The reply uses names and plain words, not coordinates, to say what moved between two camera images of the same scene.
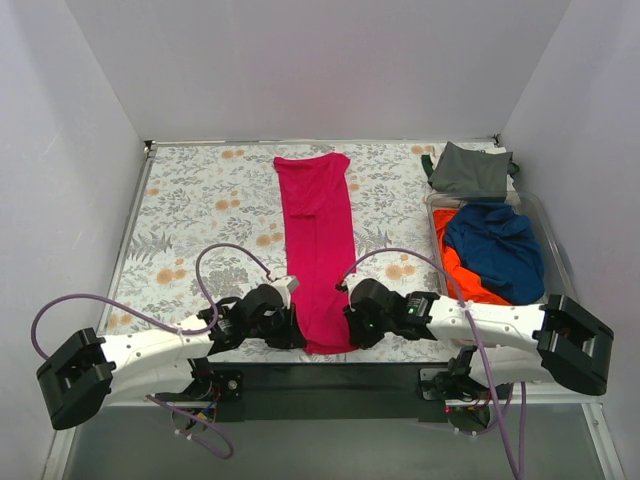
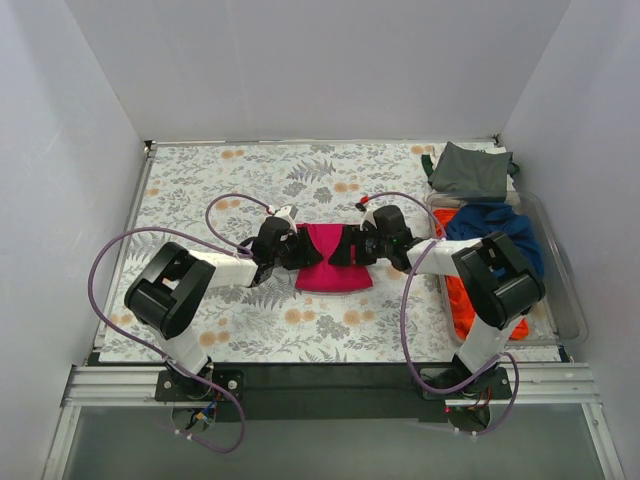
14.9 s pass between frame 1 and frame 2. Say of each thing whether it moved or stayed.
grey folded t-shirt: stayed
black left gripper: moved
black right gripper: moved
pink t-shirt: moved
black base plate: stayed
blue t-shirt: stayed
